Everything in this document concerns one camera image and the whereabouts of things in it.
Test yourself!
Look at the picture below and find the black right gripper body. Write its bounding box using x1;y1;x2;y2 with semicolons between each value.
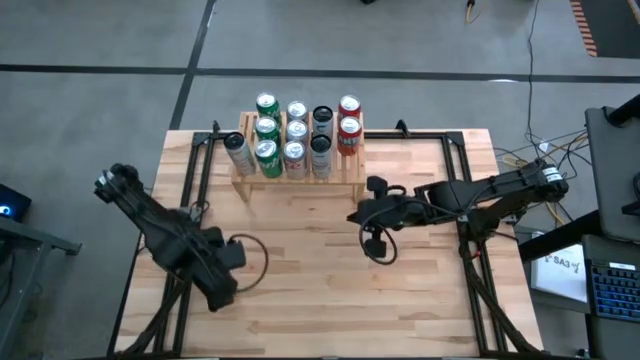
357;175;401;259

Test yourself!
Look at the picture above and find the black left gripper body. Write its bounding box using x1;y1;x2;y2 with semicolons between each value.
194;269;239;312

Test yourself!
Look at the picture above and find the red Fanta strawberry can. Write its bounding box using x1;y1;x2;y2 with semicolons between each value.
337;94;362;120
337;115;363;157

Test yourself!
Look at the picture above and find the wooden slatted shelf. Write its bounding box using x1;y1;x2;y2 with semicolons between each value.
230;110;368;204

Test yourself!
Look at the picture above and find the black side desk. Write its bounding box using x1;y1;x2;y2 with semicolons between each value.
517;209;640;360

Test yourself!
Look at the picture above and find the grey side table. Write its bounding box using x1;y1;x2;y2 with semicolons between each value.
0;214;83;360

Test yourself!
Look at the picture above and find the white SA3 paper sign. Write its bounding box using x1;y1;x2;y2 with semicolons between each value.
529;243;590;304

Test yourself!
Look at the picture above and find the black computer with blue light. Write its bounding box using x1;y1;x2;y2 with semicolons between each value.
0;182;33;224

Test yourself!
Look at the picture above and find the backlit black keyboard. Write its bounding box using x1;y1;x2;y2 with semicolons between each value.
588;260;640;324

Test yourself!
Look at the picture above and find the black pole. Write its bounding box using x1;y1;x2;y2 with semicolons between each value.
602;93;640;127

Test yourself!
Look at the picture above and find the orange striped black mat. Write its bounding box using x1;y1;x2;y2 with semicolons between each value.
569;0;640;59

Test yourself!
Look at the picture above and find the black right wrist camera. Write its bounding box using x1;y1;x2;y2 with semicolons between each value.
397;197;432;227

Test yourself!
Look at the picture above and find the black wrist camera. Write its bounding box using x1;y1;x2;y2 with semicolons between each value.
397;197;432;227
214;238;247;272

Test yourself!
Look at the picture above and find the black right camera cable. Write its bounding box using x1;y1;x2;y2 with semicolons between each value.
358;184;407;266

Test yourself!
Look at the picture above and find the black camera cable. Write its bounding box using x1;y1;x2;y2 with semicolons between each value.
227;233;270;294
358;184;407;266

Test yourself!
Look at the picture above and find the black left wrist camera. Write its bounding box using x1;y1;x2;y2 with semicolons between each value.
214;238;247;272

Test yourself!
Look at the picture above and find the black left camera cable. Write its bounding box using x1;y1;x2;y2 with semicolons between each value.
227;233;270;294

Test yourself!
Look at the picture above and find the black braided cable loom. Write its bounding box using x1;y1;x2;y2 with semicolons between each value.
457;242;531;357
117;269;199;359

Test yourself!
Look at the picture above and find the black aluminium table frame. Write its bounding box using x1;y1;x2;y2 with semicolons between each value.
107;119;539;359

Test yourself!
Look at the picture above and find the black floor cable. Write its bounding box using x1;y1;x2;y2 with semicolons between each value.
525;0;541;146

